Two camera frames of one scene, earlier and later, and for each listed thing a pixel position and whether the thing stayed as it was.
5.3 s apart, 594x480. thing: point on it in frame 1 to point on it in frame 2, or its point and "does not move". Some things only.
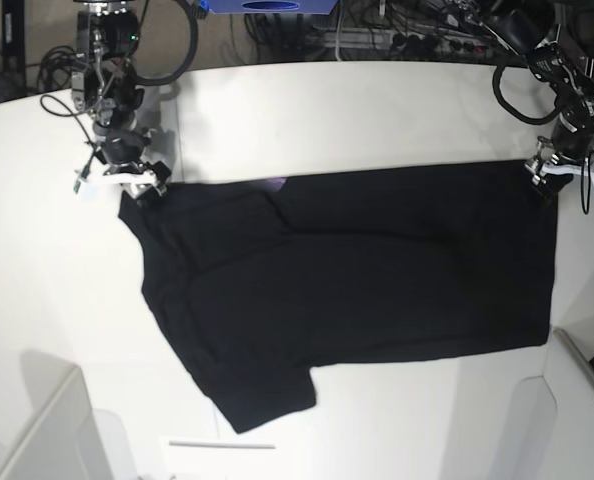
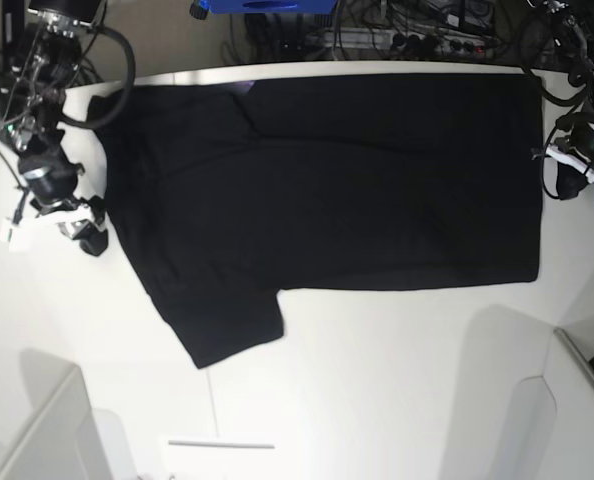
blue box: [272, 6] does not move
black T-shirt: [256, 282] to [226, 194]
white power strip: [336, 39] does not move
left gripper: [122, 152] to [51, 180]
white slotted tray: [219, 458] does not move
